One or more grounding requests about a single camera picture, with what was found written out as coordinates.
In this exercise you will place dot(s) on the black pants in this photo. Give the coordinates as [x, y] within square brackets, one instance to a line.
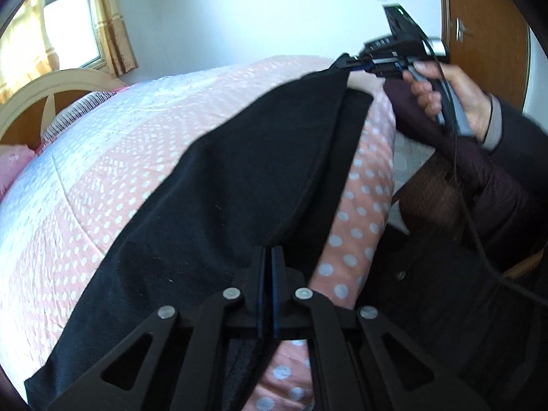
[192, 205]

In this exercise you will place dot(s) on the wooden door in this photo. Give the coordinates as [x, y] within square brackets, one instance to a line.
[492, 30]

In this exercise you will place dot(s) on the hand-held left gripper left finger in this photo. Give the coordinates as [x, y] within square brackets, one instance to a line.
[257, 282]

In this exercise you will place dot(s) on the pink bed sheet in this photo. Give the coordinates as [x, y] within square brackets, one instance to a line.
[122, 89]

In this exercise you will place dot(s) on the person's dark jacket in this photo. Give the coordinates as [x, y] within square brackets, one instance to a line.
[449, 329]

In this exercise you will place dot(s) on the wide yellow curtain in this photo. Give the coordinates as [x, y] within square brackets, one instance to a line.
[23, 47]

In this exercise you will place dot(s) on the person's right forearm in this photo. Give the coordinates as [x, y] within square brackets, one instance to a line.
[518, 145]

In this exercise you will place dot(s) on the cream wooden bed headboard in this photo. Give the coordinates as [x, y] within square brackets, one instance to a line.
[25, 94]

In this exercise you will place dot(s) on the pink pillow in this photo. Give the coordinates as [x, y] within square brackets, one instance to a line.
[13, 162]

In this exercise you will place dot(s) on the polka-dot quilt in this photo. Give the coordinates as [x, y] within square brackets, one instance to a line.
[107, 145]

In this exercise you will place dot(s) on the person's right hand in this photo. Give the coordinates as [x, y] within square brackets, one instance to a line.
[471, 102]

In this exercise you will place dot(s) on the narrow yellow curtain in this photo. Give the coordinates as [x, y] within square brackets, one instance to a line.
[113, 25]

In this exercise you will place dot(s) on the window behind headboard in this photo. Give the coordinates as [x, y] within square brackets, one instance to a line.
[68, 30]

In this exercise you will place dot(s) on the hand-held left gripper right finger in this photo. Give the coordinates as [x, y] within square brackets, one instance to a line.
[278, 282]

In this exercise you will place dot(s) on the plaid pillow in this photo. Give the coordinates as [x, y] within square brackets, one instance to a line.
[72, 113]

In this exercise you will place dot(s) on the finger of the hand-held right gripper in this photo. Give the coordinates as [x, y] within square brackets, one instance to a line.
[346, 60]

